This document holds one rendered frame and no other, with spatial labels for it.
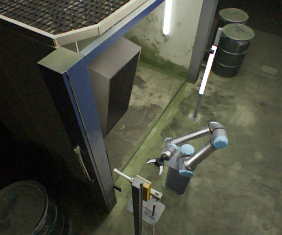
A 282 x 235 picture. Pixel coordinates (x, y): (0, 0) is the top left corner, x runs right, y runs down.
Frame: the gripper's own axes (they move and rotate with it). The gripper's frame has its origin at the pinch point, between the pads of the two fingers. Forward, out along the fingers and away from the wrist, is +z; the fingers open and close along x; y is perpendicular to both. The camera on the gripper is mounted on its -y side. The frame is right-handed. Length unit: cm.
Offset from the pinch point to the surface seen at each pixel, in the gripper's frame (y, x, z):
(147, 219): 39, -25, 21
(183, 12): -18, 134, -238
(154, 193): 3.4, -14.3, 14.2
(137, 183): -42, -3, 39
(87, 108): -61, 51, 34
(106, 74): -32, 89, -23
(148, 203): 37.9, -17.0, 9.8
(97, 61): -32, 107, -27
